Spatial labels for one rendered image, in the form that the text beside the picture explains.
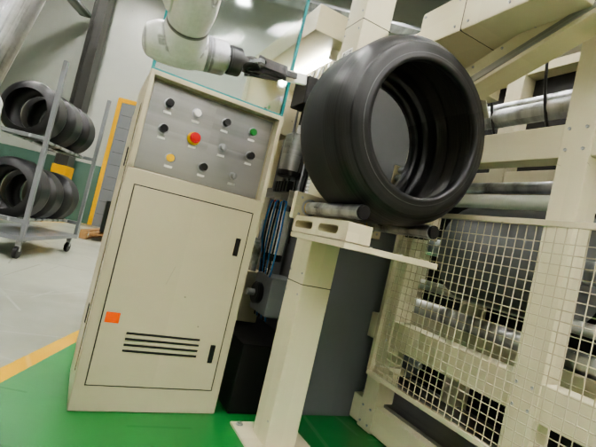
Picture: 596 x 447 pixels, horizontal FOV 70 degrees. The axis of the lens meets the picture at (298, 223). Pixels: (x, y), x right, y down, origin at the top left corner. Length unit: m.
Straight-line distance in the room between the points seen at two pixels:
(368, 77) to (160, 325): 1.16
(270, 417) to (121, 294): 0.71
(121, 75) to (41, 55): 1.94
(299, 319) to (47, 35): 11.48
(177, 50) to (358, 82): 0.49
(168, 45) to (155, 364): 1.17
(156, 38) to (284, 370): 1.17
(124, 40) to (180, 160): 10.20
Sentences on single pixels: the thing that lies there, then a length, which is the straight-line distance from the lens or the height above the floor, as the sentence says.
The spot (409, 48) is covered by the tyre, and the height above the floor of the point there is 1.40.
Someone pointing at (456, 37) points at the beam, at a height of 1.64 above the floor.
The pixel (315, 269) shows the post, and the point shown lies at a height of 0.69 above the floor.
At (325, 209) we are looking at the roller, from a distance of 1.40.
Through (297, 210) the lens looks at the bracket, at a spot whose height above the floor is 0.88.
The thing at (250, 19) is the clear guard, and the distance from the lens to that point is 1.93.
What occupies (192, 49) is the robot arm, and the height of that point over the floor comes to 1.17.
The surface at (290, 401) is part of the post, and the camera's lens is 1.73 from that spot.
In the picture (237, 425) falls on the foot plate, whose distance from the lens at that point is 1.87.
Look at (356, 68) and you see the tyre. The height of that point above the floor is 1.29.
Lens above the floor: 0.78
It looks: 2 degrees up
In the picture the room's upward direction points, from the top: 13 degrees clockwise
